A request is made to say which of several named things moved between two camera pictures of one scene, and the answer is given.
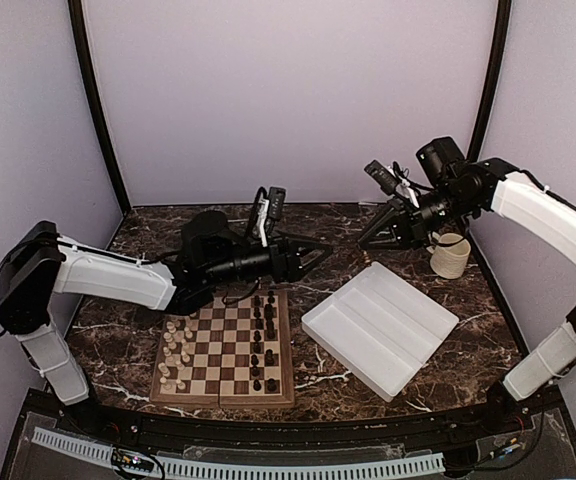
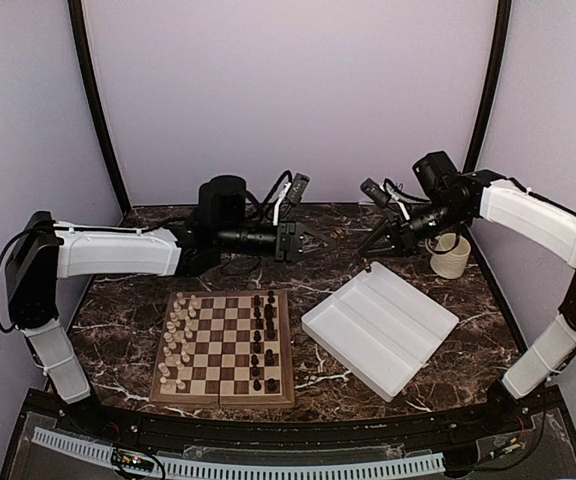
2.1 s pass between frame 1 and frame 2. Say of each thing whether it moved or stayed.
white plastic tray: stayed
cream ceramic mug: stayed
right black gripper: moved
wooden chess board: stayed
